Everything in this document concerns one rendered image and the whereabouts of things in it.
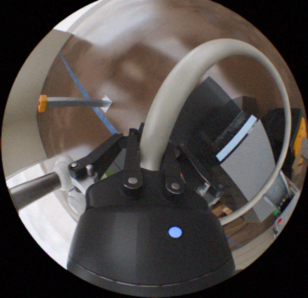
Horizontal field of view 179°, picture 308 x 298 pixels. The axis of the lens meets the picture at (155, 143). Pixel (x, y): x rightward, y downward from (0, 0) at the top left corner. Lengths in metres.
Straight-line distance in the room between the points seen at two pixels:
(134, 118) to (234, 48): 1.40
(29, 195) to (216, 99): 1.71
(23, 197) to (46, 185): 0.19
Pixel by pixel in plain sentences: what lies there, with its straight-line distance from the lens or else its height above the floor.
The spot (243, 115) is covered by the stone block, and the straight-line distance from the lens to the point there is 0.65.
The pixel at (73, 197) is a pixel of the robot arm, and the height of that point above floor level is 1.10.
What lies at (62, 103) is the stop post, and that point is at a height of 0.79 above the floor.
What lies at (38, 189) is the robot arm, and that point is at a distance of 0.59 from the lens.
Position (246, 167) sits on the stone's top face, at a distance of 0.65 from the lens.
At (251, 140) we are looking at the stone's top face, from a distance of 0.61.
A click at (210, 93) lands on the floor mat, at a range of 1.37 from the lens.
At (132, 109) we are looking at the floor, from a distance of 1.48.
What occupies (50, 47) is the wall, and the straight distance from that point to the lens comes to 5.97.
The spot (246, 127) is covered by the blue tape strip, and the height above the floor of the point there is 0.80.
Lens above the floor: 1.31
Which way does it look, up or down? 70 degrees down
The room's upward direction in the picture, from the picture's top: 131 degrees counter-clockwise
